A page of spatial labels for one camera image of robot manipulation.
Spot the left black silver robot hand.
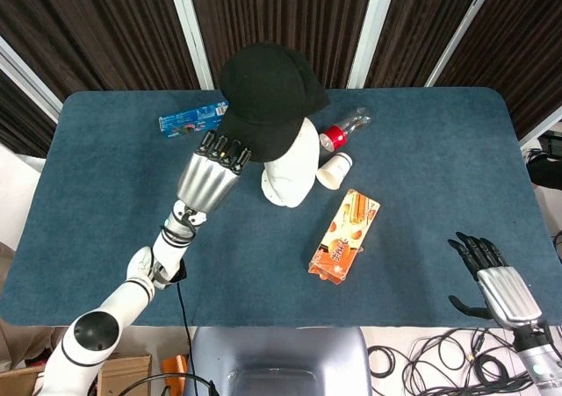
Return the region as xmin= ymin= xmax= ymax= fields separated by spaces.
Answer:
xmin=175 ymin=130 xmax=254 ymax=213

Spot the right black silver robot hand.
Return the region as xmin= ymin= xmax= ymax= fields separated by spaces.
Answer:
xmin=447 ymin=231 xmax=544 ymax=332

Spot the black baseball cap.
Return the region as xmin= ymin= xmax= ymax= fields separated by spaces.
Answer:
xmin=218 ymin=41 xmax=331 ymax=164

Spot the white foam mannequin head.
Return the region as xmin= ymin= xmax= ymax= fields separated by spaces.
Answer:
xmin=261 ymin=117 xmax=321 ymax=209

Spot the blue Oreo cookie box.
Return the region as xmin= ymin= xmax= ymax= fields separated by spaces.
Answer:
xmin=158 ymin=100 xmax=231 ymax=140

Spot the white paper cup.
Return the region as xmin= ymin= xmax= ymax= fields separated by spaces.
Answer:
xmin=315 ymin=151 xmax=354 ymax=191

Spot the blue table cloth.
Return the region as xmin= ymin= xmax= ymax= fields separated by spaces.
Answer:
xmin=0 ymin=86 xmax=561 ymax=329

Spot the black equipment beside table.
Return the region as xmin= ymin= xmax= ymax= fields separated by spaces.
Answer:
xmin=523 ymin=131 xmax=562 ymax=191

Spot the clear bottle with red label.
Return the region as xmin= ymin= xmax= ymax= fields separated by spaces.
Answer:
xmin=319 ymin=106 xmax=372 ymax=160

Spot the orange snack box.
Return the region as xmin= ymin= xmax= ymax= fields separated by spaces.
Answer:
xmin=307 ymin=188 xmax=382 ymax=286

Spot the dark brown pleated curtain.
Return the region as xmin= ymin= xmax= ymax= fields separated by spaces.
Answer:
xmin=0 ymin=0 xmax=562 ymax=158

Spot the orange object on floor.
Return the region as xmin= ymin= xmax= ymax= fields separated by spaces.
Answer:
xmin=161 ymin=356 xmax=191 ymax=387

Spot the grey robot torso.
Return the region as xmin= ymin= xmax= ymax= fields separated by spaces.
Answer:
xmin=184 ymin=325 xmax=374 ymax=396

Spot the brown cardboard box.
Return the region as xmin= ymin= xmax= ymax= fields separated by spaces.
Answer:
xmin=0 ymin=354 xmax=153 ymax=396

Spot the black floor cable tangle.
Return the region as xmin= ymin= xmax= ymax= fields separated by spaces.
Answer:
xmin=367 ymin=325 xmax=542 ymax=396

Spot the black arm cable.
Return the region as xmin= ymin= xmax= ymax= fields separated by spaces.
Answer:
xmin=126 ymin=277 xmax=217 ymax=396

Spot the white frame post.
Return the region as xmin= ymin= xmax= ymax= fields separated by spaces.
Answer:
xmin=0 ymin=35 xmax=63 ymax=124
xmin=346 ymin=0 xmax=400 ymax=90
xmin=165 ymin=0 xmax=215 ymax=91
xmin=517 ymin=104 xmax=562 ymax=148
xmin=424 ymin=0 xmax=504 ymax=88

